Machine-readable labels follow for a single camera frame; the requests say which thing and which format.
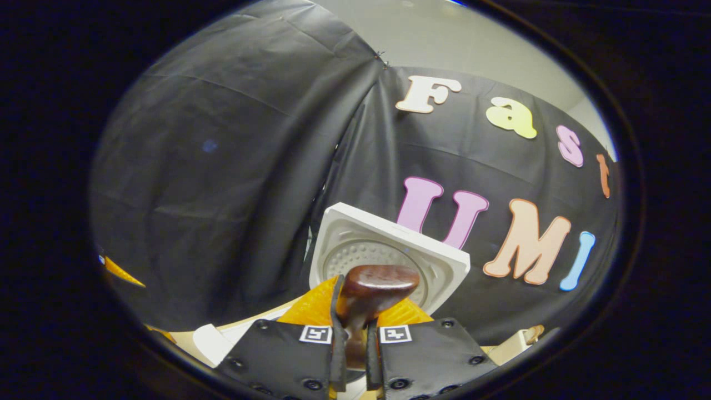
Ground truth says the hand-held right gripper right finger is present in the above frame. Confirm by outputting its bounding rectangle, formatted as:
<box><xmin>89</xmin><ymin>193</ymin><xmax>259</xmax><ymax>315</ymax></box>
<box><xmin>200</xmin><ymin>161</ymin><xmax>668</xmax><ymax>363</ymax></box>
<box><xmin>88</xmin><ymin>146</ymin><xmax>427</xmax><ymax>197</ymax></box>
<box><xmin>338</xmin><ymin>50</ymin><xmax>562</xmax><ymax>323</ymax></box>
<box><xmin>365</xmin><ymin>297</ymin><xmax>498</xmax><ymax>400</ymax></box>

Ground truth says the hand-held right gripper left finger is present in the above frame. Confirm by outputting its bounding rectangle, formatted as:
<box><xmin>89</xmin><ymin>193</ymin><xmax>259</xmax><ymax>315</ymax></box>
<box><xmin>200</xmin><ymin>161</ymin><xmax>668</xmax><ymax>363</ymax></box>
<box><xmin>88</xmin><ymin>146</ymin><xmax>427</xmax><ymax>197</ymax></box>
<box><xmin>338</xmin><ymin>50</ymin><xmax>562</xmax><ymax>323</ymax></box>
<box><xmin>214</xmin><ymin>276</ymin><xmax>346</xmax><ymax>400</ymax></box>

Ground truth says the brown wooden spoon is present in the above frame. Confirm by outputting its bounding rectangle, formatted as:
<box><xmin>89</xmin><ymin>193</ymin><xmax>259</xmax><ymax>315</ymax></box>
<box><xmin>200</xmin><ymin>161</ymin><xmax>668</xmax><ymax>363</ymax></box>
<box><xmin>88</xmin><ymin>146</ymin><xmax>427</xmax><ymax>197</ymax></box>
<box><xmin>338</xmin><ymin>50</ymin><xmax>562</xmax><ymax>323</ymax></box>
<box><xmin>335</xmin><ymin>264</ymin><xmax>421</xmax><ymax>370</ymax></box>

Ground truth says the white rice cooker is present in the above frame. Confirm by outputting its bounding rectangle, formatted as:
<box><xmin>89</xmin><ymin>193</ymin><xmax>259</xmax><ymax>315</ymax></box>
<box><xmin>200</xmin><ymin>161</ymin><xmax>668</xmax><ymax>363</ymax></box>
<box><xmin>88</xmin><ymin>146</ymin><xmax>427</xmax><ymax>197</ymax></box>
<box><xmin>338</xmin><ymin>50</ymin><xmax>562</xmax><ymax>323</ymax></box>
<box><xmin>192</xmin><ymin>202</ymin><xmax>471</xmax><ymax>400</ymax></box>

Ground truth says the white toaster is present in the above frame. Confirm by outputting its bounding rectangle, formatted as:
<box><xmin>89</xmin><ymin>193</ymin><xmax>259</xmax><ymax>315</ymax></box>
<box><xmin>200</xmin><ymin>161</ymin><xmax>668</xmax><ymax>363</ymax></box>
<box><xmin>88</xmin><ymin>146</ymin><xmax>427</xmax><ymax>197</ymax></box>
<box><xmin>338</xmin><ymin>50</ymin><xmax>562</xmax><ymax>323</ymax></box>
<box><xmin>489</xmin><ymin>328</ymin><xmax>542</xmax><ymax>366</ymax></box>

